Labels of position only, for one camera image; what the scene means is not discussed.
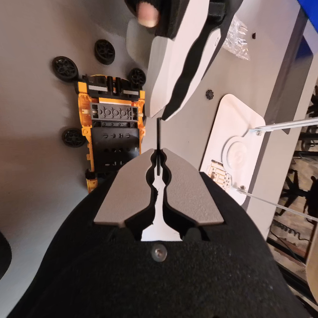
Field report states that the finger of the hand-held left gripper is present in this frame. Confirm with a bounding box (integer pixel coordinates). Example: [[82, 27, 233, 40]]
[[145, 0, 210, 118], [161, 28, 223, 122]]

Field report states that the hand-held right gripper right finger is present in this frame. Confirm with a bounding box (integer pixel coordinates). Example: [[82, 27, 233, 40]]
[[161, 148, 224, 240]]

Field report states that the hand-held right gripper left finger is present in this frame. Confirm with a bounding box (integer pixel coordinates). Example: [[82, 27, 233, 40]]
[[94, 148, 160, 241]]

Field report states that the clear plastic parts bag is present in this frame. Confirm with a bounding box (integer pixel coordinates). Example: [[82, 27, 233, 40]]
[[222, 19, 250, 60]]

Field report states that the yellow lego car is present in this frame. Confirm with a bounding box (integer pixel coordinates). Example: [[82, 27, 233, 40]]
[[75, 74, 147, 194]]

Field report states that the black lego rod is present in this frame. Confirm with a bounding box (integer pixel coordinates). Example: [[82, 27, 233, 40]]
[[156, 117, 162, 175]]

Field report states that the lego sticker sheet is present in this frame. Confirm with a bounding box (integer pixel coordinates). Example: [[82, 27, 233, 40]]
[[207, 160, 233, 190]]

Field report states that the person's left hand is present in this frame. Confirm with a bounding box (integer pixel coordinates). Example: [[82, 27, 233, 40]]
[[137, 0, 160, 28]]

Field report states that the white metal book stand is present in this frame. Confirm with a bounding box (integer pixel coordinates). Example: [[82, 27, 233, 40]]
[[200, 94, 318, 221]]

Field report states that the blue plastic storage bin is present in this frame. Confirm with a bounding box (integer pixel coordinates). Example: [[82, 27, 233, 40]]
[[297, 0, 318, 57]]

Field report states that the black office chair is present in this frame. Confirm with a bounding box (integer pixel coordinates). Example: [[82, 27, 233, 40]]
[[281, 169, 318, 216]]

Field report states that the black textured chair armrest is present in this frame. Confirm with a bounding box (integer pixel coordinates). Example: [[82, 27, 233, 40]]
[[0, 231, 12, 279]]

